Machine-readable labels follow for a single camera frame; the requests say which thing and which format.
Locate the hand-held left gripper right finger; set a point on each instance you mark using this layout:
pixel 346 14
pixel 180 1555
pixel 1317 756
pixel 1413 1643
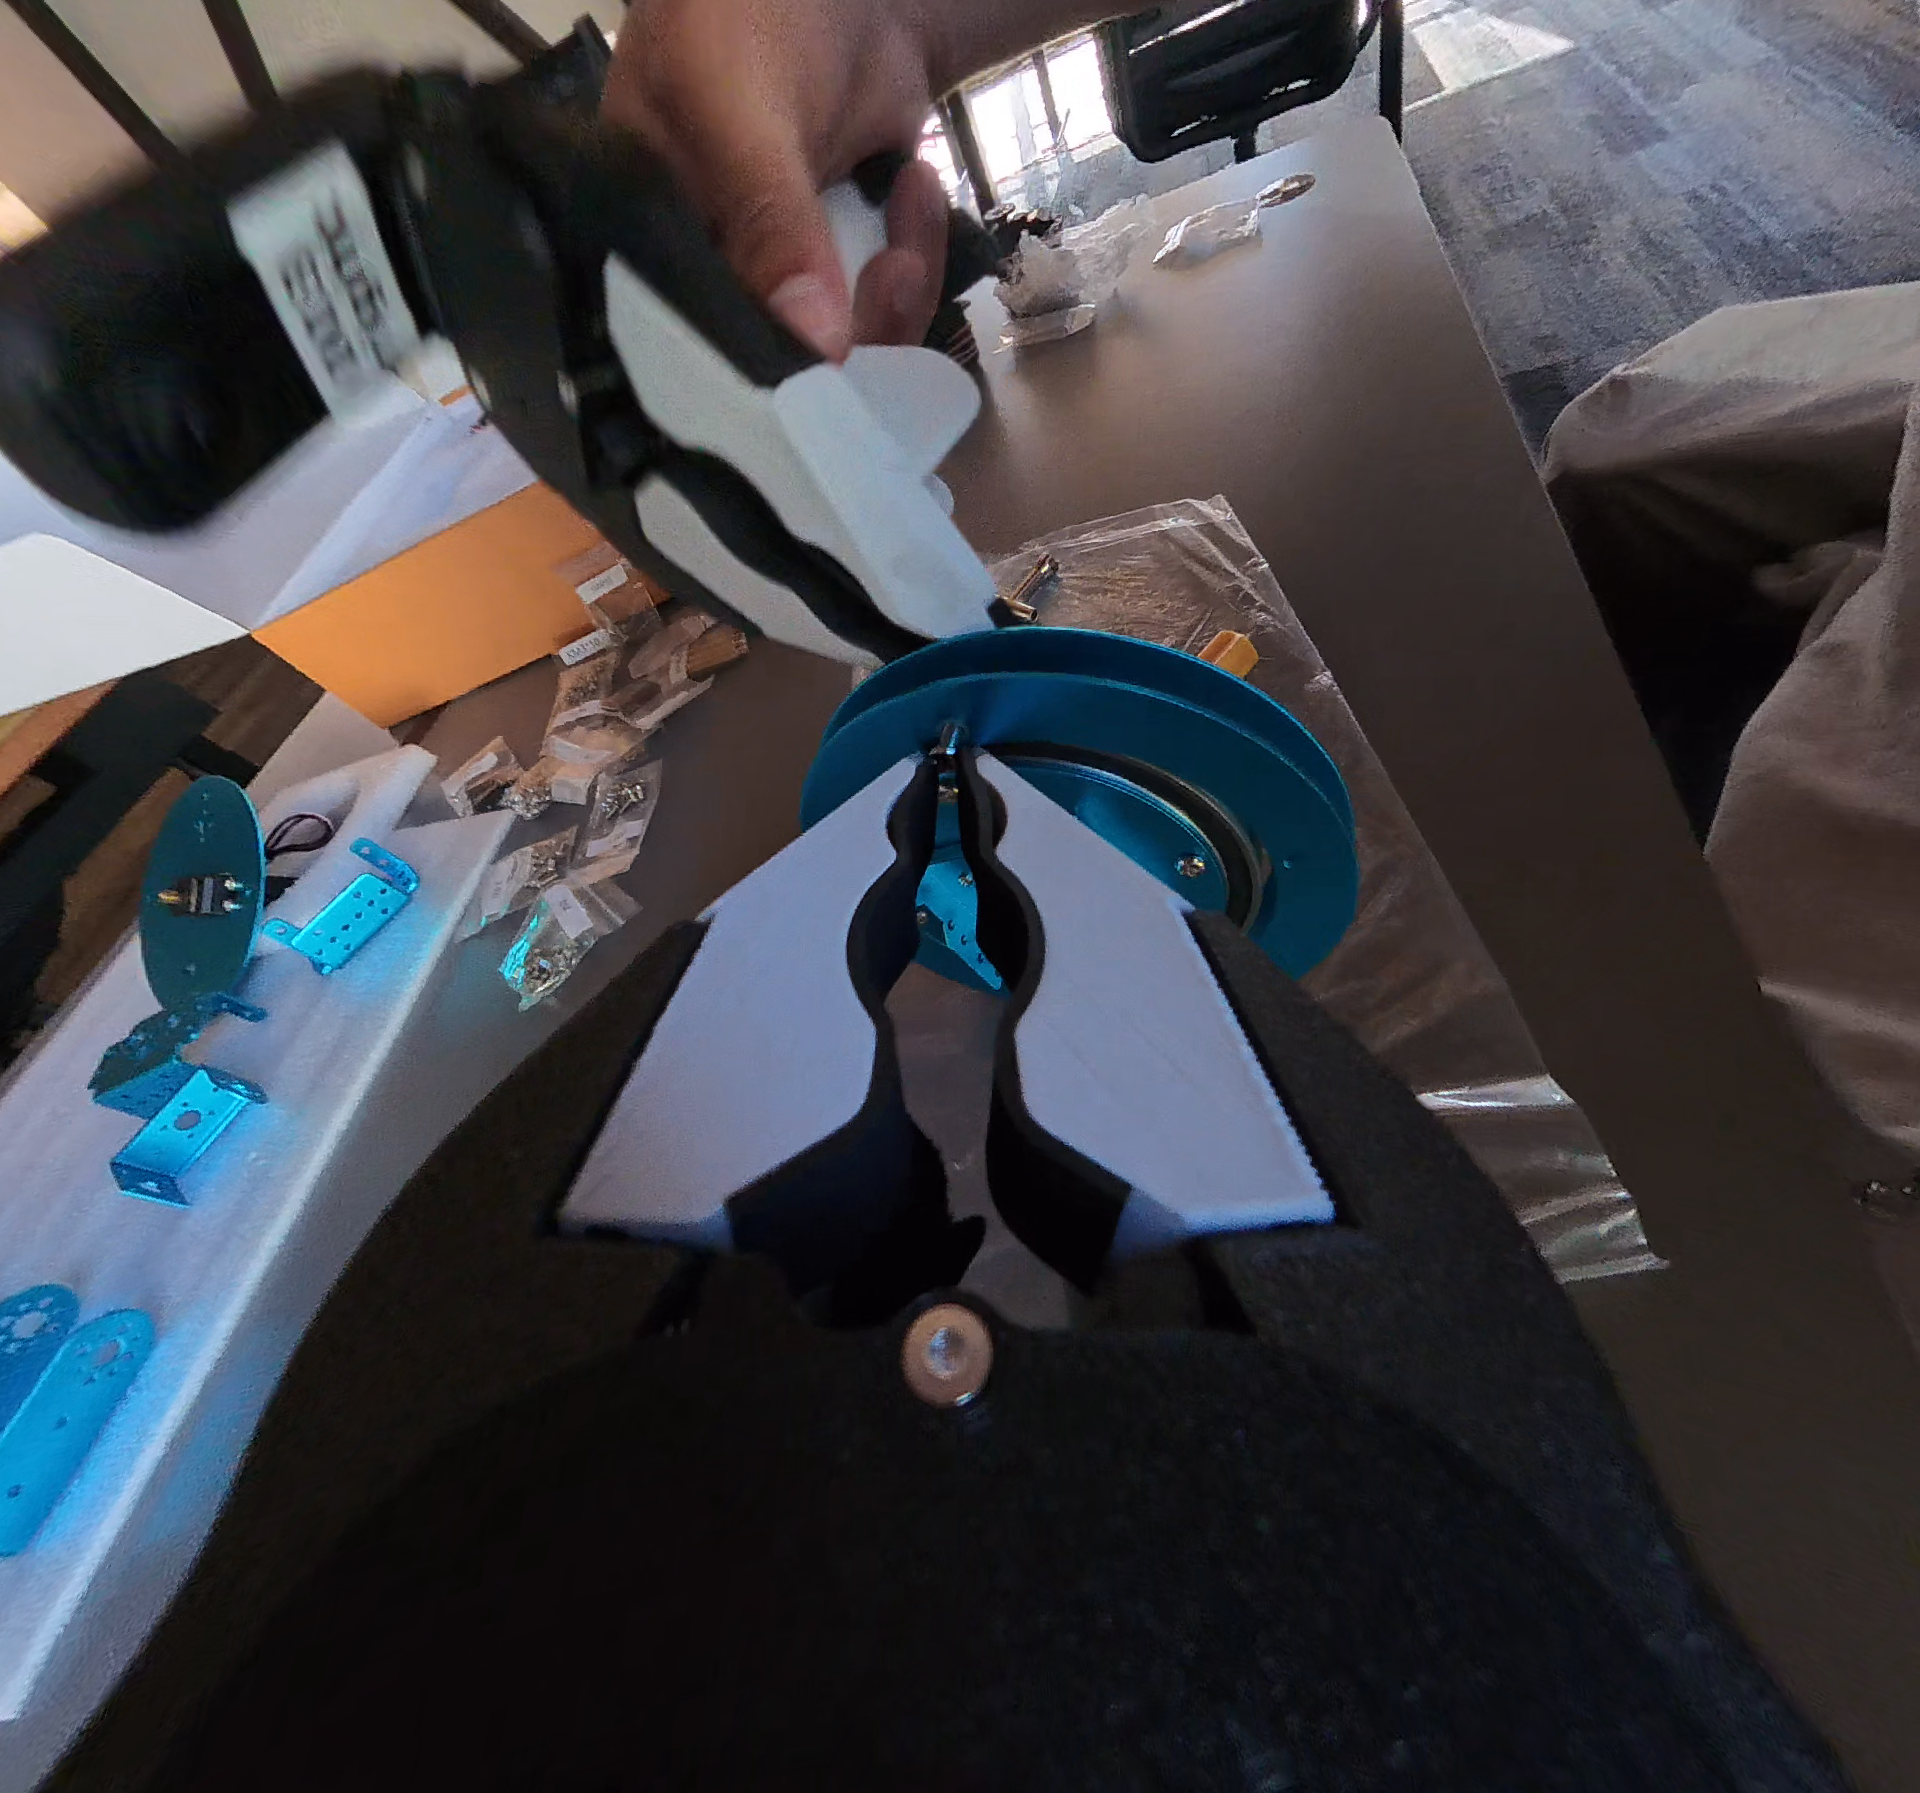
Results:
pixel 1170 1058

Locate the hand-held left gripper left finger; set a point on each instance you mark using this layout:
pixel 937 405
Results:
pixel 721 1058

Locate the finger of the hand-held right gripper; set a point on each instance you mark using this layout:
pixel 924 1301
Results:
pixel 721 549
pixel 810 473

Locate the brass standoff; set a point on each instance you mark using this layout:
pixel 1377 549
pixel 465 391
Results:
pixel 951 751

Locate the blue round turntable base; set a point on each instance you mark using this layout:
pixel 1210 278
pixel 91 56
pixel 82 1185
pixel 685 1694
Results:
pixel 1050 682

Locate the grey desk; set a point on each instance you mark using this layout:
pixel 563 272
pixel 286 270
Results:
pixel 1351 398

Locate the person's right hand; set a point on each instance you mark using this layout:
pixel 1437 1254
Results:
pixel 781 52

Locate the pile of small screw bags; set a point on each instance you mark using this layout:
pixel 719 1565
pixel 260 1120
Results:
pixel 571 908

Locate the brass cross standoffs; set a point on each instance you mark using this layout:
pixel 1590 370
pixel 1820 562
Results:
pixel 1029 591

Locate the large clear plastic bag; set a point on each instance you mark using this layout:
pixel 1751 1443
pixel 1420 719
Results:
pixel 1424 999

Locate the orange and white cardboard box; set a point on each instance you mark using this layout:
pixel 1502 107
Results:
pixel 451 609

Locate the small clear bag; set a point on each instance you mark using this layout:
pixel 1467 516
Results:
pixel 1065 278
pixel 1209 233

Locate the yellow tool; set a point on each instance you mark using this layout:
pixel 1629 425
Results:
pixel 1232 649

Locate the white foam sheet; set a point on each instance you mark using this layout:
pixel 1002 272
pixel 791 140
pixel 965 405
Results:
pixel 301 1072

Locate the blue oval metal plate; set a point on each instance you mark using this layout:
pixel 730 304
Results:
pixel 194 952

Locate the black office chair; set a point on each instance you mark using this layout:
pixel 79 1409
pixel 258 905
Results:
pixel 1244 69

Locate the wide blue perforated bracket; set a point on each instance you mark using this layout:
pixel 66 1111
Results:
pixel 344 914

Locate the small blue angle bracket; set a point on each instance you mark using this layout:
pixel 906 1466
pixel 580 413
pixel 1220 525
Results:
pixel 180 1133

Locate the teal multi-hole metal bracket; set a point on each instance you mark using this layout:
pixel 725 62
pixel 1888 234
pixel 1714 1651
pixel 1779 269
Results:
pixel 150 1058

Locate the blue U-shaped servo bracket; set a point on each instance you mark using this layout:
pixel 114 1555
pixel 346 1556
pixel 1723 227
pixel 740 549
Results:
pixel 30 1351
pixel 74 1433

